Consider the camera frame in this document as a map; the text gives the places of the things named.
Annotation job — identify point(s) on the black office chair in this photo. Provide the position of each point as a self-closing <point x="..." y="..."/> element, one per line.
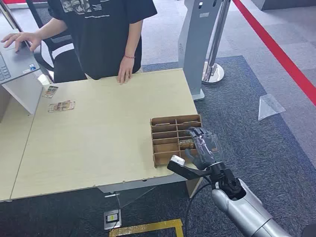
<point x="59" y="52"/>

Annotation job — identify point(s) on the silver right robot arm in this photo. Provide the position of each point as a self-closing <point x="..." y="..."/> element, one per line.
<point x="244" y="204"/>

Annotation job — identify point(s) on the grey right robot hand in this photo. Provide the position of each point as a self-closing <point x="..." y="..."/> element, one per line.
<point x="205" y="149"/>

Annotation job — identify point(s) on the person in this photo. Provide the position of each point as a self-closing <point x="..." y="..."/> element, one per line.
<point x="103" y="32"/>

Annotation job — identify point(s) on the person's hand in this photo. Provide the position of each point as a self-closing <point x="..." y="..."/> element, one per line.
<point x="20" y="39"/>
<point x="125" y="69"/>

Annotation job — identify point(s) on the white laptop stand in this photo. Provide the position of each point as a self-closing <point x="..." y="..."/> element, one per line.
<point x="23" y="95"/>

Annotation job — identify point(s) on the wooden compartment card tray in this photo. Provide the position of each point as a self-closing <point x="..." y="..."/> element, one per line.
<point x="167" y="139"/>

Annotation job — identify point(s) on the chrome stanchion post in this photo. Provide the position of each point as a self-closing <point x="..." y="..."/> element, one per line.
<point x="214" y="49"/>

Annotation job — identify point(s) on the grey kiosk stand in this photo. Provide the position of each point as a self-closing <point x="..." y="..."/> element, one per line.
<point x="197" y="42"/>

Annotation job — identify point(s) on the person's left hand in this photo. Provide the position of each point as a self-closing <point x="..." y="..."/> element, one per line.
<point x="125" y="69"/>

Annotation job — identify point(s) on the clear plastic sheet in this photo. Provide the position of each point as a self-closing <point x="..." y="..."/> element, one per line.
<point x="269" y="106"/>

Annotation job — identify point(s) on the grey laptop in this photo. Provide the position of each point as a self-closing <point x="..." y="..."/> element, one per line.
<point x="12" y="59"/>

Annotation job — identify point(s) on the floor power socket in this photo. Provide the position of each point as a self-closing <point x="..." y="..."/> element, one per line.
<point x="112" y="219"/>

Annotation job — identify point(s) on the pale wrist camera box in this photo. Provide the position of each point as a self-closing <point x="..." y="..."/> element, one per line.
<point x="177" y="160"/>

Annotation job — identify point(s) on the red barrier belt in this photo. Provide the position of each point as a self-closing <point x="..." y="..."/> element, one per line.
<point x="279" y="49"/>

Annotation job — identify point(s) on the person's right hand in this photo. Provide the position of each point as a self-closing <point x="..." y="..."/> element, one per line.
<point x="20" y="39"/>

